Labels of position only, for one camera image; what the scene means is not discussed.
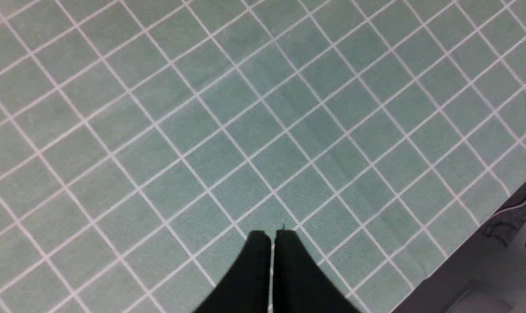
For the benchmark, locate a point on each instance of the green checkered tablecloth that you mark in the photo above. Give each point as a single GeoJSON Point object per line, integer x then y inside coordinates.
{"type": "Point", "coordinates": [142, 140]}

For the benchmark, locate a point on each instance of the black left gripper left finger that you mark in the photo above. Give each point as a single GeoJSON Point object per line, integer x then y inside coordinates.
{"type": "Point", "coordinates": [245, 286]}

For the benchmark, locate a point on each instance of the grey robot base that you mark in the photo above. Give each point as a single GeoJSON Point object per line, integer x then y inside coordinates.
{"type": "Point", "coordinates": [487, 274]}

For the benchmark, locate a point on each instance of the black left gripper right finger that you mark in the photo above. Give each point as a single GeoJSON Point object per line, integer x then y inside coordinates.
{"type": "Point", "coordinates": [299, 285]}

